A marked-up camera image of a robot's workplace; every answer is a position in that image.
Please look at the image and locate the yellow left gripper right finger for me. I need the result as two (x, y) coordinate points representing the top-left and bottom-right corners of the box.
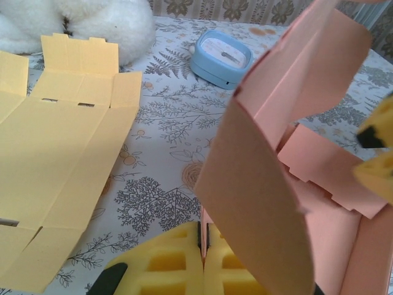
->
(203, 222), (273, 295)

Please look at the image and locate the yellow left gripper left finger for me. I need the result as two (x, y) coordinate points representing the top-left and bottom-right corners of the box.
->
(106, 221), (205, 295)

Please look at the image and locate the pink paper box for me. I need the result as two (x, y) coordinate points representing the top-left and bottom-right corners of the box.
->
(193, 0), (393, 295)

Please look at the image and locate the yellow paper box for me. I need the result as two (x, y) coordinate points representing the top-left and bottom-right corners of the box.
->
(0, 33), (144, 293)

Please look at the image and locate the white plush toy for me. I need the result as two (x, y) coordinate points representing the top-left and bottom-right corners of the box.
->
(0, 0), (157, 67)

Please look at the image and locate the aluminium frame post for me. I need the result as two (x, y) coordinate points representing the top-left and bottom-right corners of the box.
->
(356, 2), (381, 33)

